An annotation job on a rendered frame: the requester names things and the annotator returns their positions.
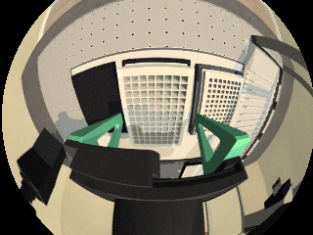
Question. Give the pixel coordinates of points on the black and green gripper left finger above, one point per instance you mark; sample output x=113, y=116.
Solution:
x=90, y=134

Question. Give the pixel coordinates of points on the white well plate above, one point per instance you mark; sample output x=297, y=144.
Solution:
x=227, y=96

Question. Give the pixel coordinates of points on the cream deep-well block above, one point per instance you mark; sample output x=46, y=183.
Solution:
x=164, y=123

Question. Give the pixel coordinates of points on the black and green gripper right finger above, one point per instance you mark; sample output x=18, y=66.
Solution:
x=232, y=142

